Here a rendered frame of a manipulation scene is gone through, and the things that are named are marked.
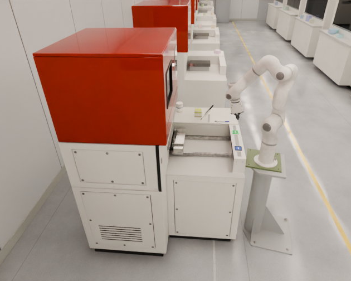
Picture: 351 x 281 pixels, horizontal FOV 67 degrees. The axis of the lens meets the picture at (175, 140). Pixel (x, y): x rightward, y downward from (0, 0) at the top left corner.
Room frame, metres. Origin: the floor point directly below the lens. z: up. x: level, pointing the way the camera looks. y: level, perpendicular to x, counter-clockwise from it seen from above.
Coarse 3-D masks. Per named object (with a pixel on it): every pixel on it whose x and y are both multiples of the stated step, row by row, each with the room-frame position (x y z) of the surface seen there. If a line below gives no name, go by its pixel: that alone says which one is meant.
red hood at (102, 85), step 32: (96, 32) 2.13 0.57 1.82; (128, 32) 2.10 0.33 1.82; (160, 32) 2.07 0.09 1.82; (64, 64) 1.53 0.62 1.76; (96, 64) 1.51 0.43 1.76; (128, 64) 1.49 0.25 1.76; (160, 64) 1.47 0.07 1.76; (64, 96) 1.54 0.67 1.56; (96, 96) 1.51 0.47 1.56; (128, 96) 1.49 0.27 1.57; (160, 96) 1.47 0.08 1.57; (64, 128) 1.54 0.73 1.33; (96, 128) 1.52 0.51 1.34; (128, 128) 1.49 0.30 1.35; (160, 128) 1.47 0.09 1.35
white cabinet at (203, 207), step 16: (176, 176) 1.66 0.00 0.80; (192, 176) 1.65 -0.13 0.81; (176, 192) 1.66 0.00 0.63; (192, 192) 1.64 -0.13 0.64; (208, 192) 1.63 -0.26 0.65; (224, 192) 1.62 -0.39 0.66; (240, 192) 1.60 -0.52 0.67; (176, 208) 1.66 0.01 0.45; (192, 208) 1.64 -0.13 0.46; (208, 208) 1.63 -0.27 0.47; (224, 208) 1.61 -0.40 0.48; (176, 224) 1.66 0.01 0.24; (192, 224) 1.64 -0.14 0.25; (208, 224) 1.63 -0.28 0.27; (224, 224) 1.61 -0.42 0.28; (224, 240) 1.64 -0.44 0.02
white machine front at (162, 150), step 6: (168, 138) 1.92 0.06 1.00; (156, 150) 1.47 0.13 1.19; (162, 150) 1.58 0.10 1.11; (156, 156) 1.47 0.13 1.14; (162, 156) 1.57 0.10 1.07; (162, 162) 1.56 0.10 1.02; (162, 168) 1.54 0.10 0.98; (162, 174) 1.53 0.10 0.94; (162, 180) 1.51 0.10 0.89; (162, 186) 1.50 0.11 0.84
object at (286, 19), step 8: (288, 0) 11.21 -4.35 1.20; (296, 0) 10.18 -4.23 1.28; (304, 0) 9.64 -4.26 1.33; (288, 8) 11.01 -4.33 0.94; (296, 8) 9.99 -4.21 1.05; (280, 16) 11.09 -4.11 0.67; (288, 16) 10.06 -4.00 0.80; (296, 16) 9.73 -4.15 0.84; (280, 24) 10.90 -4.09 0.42; (288, 24) 9.88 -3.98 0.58; (280, 32) 10.69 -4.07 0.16; (288, 32) 9.75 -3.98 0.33
